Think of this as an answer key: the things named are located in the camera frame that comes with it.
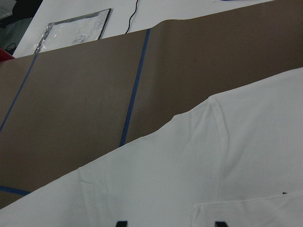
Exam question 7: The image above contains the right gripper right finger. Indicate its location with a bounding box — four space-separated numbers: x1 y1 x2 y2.
214 221 227 227

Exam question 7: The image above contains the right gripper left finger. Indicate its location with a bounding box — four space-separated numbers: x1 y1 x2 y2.
116 221 128 227

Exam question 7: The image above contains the white long-sleeve printed shirt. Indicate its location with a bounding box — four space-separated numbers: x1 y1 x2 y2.
0 68 303 227

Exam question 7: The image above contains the clear plastic bag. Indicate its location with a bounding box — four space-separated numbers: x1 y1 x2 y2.
34 8 112 53

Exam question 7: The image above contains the black table cable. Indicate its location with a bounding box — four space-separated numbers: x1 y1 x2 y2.
125 0 140 34

